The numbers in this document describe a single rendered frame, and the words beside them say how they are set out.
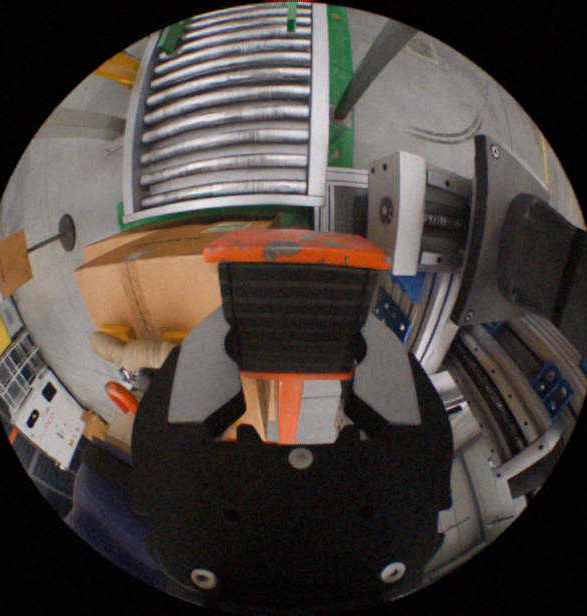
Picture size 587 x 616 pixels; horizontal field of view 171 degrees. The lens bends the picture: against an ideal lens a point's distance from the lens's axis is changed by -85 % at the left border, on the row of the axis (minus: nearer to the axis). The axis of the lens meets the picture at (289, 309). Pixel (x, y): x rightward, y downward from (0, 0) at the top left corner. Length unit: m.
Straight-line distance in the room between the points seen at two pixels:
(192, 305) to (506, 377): 0.53
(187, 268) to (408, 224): 0.27
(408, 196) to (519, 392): 0.35
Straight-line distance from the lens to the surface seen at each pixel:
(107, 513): 0.35
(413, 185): 0.22
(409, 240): 0.22
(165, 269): 0.30
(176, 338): 0.34
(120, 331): 0.43
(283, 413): 0.20
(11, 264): 1.97
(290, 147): 0.72
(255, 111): 0.71
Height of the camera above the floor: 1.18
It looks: 59 degrees down
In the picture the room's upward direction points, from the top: 179 degrees counter-clockwise
